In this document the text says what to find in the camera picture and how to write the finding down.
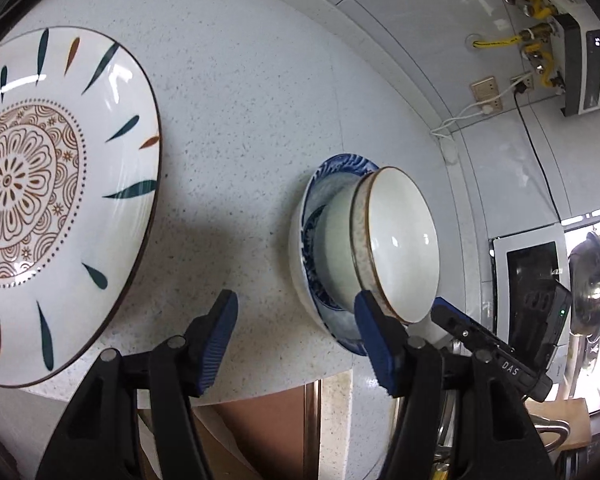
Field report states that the black power cable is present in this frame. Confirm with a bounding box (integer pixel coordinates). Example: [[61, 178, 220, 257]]
[[513, 85, 564, 224]]

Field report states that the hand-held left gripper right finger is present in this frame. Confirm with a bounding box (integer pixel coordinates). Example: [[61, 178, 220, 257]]
[[354, 290, 553, 480]]

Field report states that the white power cable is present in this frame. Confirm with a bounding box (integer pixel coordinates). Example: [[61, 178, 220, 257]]
[[429, 82, 522, 139]]

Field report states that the white plate mandala leaf pattern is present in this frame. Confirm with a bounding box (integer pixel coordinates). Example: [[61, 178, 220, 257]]
[[0, 26, 162, 389]]

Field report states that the blue patterned white bowl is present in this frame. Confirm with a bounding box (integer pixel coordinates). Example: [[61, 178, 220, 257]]
[[288, 153, 412, 357]]

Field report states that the hanging steel pan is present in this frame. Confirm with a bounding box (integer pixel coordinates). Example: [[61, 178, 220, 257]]
[[567, 231, 600, 337]]

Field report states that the pale green ribbed bowl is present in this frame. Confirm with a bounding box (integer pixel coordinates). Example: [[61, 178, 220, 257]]
[[313, 172, 377, 312]]

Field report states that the yellow gas hose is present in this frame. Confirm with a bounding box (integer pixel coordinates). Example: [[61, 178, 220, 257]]
[[472, 0, 567, 96]]

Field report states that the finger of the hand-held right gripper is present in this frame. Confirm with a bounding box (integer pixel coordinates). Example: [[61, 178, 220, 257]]
[[430, 297, 512, 362]]

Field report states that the white water heater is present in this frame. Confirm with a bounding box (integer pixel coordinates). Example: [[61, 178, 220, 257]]
[[540, 0, 600, 117]]

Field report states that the white microwave oven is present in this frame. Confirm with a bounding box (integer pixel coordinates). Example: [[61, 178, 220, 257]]
[[490, 224, 570, 363]]

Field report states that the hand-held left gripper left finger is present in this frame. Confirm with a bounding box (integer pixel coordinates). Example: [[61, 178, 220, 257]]
[[35, 289, 239, 480]]

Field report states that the beige wall socket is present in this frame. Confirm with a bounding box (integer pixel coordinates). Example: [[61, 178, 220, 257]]
[[470, 76, 504, 115]]

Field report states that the white bowl speckled brown rim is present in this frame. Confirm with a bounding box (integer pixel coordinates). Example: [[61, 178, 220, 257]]
[[349, 166, 441, 325]]

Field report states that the brown wooden cabinet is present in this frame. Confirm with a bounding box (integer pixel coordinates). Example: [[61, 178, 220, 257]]
[[139, 379, 323, 480]]

